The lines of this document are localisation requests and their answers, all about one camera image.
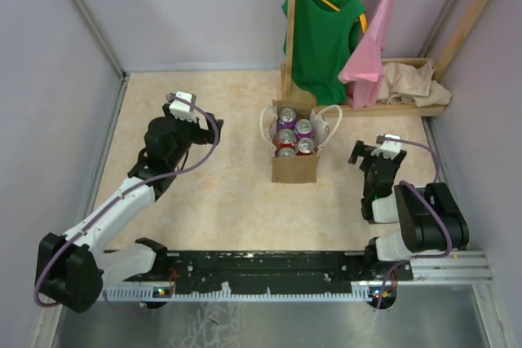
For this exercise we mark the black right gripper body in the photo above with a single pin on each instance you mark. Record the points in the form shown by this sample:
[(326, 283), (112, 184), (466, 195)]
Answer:
[(367, 163)]

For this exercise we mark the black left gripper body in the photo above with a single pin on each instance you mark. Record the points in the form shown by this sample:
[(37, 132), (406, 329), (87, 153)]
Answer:
[(191, 131)]

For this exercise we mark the brown canvas bag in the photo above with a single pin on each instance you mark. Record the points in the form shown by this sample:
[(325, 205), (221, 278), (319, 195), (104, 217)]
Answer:
[(299, 169)]

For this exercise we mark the red can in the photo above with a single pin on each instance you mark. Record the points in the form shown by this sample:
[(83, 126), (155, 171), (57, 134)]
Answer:
[(305, 147), (285, 138)]

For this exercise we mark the purple can front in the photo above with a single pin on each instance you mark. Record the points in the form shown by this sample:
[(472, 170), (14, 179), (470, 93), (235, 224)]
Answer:
[(286, 152)]

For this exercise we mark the purple can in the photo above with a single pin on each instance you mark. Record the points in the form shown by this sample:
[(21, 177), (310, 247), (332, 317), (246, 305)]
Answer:
[(286, 119), (286, 152), (303, 128)]

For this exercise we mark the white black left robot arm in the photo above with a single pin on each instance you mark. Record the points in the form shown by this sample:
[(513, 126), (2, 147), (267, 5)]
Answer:
[(74, 269)]

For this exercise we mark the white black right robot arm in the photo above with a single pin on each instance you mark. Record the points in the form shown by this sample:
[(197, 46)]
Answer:
[(431, 224)]

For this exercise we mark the purple can back right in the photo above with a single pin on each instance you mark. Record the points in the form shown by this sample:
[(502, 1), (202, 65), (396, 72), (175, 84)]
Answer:
[(303, 128)]

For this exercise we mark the pink shirt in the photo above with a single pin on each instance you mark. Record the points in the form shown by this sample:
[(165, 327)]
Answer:
[(363, 73)]

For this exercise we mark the purple can back left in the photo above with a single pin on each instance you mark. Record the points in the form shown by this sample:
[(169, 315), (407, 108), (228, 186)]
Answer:
[(286, 119)]

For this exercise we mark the beige crumpled cloth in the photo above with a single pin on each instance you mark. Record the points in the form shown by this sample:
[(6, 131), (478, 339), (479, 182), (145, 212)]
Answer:
[(406, 84)]

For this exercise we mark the green tank top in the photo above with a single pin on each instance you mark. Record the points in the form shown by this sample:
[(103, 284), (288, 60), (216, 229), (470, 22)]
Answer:
[(326, 33)]

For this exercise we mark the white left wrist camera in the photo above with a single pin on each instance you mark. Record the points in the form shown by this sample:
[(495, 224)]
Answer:
[(180, 106)]

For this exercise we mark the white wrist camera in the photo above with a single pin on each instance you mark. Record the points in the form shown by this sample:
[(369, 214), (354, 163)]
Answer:
[(180, 106), (389, 146)]

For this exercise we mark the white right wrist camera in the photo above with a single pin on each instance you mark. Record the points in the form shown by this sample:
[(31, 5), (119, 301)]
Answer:
[(389, 146)]

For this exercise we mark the aluminium rail frame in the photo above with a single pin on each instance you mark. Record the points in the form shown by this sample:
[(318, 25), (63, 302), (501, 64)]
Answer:
[(460, 267)]

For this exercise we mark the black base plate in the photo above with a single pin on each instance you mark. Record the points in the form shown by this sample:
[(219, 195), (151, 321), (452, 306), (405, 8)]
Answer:
[(246, 273)]

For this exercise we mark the wooden clothes rack frame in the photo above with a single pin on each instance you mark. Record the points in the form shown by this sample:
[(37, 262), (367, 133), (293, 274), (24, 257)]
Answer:
[(451, 48)]

